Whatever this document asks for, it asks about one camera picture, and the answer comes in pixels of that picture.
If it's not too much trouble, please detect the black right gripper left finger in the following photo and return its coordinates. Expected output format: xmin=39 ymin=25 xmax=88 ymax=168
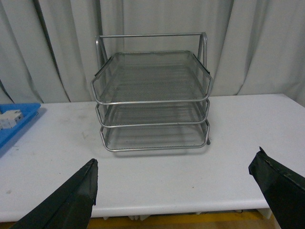
xmin=11 ymin=158 xmax=98 ymax=229

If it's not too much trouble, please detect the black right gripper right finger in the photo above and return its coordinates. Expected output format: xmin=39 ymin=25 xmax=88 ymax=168
xmin=248 ymin=147 xmax=305 ymax=229

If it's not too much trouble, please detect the silver mesh tray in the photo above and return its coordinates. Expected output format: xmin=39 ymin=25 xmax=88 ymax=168
xmin=95 ymin=99 xmax=210 ymax=128
xmin=100 ymin=120 xmax=210 ymax=152
xmin=91 ymin=51 xmax=213 ymax=105

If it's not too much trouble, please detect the silver mesh bottom tray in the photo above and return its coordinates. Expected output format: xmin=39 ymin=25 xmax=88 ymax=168
xmin=100 ymin=120 xmax=210 ymax=152

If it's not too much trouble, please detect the blue plastic tray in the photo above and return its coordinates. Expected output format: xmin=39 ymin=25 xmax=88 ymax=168
xmin=0 ymin=103 xmax=41 ymax=156

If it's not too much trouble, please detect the white circuit breaker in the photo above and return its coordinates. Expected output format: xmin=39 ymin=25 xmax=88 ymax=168
xmin=0 ymin=110 xmax=24 ymax=129

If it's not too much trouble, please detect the silver mesh top tray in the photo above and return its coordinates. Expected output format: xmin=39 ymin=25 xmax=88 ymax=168
xmin=91 ymin=51 xmax=213 ymax=105

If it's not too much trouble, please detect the grey curtain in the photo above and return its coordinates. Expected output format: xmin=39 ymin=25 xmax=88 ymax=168
xmin=0 ymin=0 xmax=305 ymax=104

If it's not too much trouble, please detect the silver wire rack frame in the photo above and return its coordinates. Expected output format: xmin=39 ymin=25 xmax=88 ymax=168
xmin=95 ymin=32 xmax=212 ymax=146

